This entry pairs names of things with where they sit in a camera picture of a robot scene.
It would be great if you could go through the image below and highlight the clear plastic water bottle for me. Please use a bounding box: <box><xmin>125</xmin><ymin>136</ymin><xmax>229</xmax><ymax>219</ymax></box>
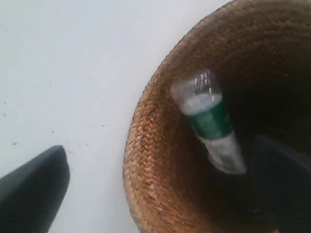
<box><xmin>170</xmin><ymin>69</ymin><xmax>247</xmax><ymax>175</ymax></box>

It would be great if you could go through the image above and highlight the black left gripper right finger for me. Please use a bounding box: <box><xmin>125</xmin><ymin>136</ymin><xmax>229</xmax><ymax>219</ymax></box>
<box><xmin>252</xmin><ymin>136</ymin><xmax>311</xmax><ymax>233</ymax></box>

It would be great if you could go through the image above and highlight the brown woven straw basket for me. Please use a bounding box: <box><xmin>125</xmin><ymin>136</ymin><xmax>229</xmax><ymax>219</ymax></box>
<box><xmin>122</xmin><ymin>0</ymin><xmax>311</xmax><ymax>233</ymax></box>

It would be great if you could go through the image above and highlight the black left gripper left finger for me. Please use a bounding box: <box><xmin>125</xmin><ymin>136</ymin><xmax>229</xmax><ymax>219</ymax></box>
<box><xmin>0</xmin><ymin>145</ymin><xmax>70</xmax><ymax>233</ymax></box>

